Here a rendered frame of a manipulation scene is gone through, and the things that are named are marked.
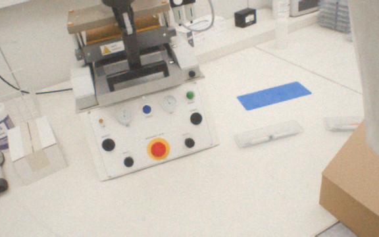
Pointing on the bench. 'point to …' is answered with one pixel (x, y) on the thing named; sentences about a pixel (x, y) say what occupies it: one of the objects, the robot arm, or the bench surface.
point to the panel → (150, 129)
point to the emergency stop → (158, 149)
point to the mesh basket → (20, 95)
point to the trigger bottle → (278, 6)
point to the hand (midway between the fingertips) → (133, 59)
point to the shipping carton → (35, 150)
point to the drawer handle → (137, 73)
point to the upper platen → (101, 33)
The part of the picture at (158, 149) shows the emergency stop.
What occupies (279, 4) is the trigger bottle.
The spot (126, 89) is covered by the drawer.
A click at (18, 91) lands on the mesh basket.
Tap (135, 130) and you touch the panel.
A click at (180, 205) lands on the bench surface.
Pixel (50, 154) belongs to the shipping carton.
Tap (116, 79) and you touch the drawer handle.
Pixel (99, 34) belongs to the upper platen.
